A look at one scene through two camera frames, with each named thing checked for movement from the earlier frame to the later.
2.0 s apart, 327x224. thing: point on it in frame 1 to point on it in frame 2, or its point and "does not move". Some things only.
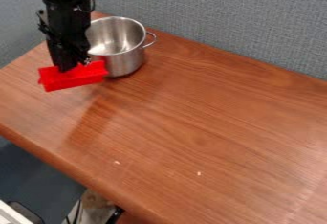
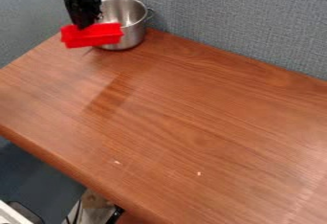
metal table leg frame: [94, 210] does not move
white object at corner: [17, 213] does not move
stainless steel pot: [117, 40] to [133, 13]
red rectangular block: [83, 76] to [101, 33]
